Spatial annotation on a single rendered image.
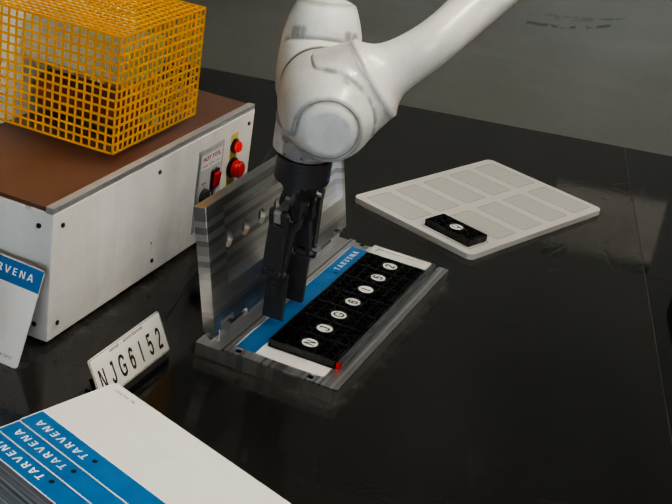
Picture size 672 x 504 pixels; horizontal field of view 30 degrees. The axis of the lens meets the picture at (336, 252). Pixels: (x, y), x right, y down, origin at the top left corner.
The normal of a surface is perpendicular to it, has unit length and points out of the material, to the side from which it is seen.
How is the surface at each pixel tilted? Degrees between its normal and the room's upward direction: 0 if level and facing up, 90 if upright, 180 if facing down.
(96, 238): 90
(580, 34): 90
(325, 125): 96
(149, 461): 0
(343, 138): 94
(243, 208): 79
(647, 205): 0
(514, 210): 0
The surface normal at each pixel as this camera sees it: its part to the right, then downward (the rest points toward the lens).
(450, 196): 0.14, -0.90
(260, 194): 0.91, 0.11
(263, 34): -0.15, 0.40
